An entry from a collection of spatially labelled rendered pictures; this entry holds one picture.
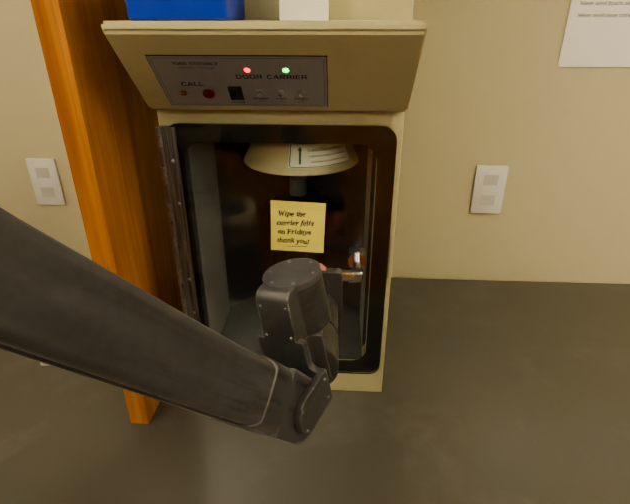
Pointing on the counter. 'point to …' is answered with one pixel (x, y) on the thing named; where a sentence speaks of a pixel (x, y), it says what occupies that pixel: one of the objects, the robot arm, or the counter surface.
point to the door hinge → (170, 211)
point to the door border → (179, 219)
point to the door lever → (353, 268)
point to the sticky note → (297, 226)
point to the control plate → (182, 70)
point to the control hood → (372, 92)
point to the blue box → (185, 10)
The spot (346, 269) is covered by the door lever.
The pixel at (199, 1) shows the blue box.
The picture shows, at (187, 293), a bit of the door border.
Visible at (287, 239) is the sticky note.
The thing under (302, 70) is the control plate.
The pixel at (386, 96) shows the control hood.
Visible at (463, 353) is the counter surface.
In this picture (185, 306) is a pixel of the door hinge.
